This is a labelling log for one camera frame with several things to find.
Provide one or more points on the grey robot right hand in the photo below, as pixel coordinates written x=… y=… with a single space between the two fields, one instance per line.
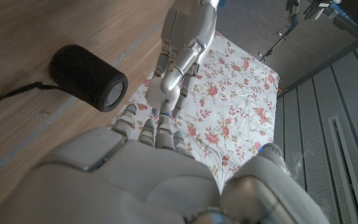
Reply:
x=141 y=180

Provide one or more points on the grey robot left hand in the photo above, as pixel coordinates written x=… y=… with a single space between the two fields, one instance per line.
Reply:
x=197 y=28

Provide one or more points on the white AirPods case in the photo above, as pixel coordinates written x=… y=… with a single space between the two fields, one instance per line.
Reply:
x=155 y=93

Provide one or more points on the black cylindrical speaker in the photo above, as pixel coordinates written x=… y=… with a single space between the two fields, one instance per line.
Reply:
x=82 y=74

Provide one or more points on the black metal stand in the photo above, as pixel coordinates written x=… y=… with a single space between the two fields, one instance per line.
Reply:
x=278 y=43

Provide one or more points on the floral backdrop cloth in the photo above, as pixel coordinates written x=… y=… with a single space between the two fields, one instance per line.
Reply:
x=228 y=109

